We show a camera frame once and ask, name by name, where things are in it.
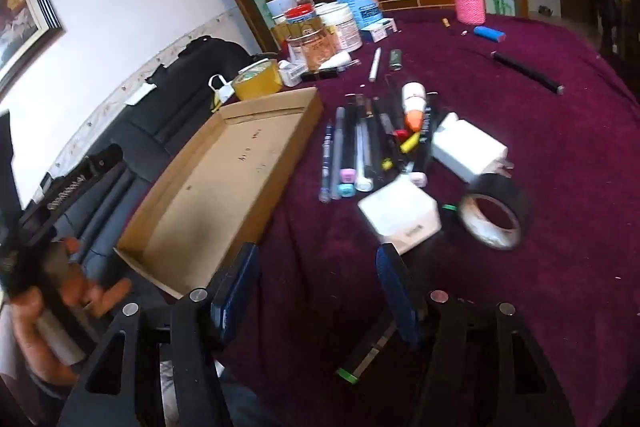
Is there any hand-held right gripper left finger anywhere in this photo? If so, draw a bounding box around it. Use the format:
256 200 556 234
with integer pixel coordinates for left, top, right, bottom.
57 242 262 427

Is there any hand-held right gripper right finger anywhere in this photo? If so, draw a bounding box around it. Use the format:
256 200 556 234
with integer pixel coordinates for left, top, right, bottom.
377 243 588 427

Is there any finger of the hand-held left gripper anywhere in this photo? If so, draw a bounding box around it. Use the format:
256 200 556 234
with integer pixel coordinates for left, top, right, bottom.
75 144 126 188

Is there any shallow cardboard box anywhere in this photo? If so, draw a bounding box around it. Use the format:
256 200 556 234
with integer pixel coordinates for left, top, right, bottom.
114 86 325 300

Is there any black tape roll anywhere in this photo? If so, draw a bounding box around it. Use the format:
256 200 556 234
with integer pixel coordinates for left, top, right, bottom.
457 174 532 253

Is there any yellow black highlighter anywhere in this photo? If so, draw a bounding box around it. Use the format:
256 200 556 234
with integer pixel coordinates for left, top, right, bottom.
381 131 422 172

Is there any white charger with prongs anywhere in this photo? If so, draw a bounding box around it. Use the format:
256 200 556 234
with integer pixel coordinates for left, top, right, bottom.
430 112 516 185

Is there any black gel pen clear barrel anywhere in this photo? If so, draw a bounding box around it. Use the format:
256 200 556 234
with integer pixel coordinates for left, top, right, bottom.
374 97 401 178

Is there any person's left forearm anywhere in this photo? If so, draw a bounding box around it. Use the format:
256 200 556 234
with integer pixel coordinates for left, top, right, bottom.
10 342 81 408

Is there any person's left hand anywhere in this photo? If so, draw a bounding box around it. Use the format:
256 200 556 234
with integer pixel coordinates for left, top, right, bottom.
9 238 135 358

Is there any white face mask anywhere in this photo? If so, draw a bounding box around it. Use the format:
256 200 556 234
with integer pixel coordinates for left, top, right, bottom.
207 74 236 106

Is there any blue patterned pen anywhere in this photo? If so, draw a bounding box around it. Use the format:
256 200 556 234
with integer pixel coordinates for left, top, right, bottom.
319 121 336 204

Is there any grey translucent gel pen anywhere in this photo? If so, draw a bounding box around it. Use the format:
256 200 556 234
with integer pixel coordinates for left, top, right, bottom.
332 107 347 188

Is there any yellow packing tape roll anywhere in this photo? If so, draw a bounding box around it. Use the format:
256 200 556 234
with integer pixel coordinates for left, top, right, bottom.
231 58 283 102

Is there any white glue bottle orange cap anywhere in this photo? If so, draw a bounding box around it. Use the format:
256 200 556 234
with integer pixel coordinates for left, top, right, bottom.
401 82 428 132

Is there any black lipstick case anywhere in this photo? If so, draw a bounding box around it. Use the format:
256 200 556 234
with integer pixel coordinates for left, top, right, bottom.
301 68 341 82

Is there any clear jar orange label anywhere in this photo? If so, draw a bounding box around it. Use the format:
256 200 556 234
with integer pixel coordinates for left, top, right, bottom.
287 27 335 75

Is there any white tube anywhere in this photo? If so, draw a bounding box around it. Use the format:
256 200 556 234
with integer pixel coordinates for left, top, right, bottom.
325 52 362 70

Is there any long black rod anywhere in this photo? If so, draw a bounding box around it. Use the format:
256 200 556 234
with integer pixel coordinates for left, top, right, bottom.
490 51 566 96

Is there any small blue white box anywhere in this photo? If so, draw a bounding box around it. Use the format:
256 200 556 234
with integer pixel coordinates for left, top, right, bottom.
360 18 399 44

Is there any white plastic tub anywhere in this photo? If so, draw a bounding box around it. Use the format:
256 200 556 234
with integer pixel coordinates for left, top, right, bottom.
316 2 363 54

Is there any dark blue cloth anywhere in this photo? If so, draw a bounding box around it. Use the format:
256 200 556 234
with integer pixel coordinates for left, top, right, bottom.
595 0 618 52

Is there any wooden railing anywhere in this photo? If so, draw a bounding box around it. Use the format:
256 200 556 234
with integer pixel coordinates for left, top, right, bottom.
612 0 636 58

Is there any framed wall picture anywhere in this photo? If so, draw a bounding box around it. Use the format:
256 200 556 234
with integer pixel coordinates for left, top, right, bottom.
0 0 66 92

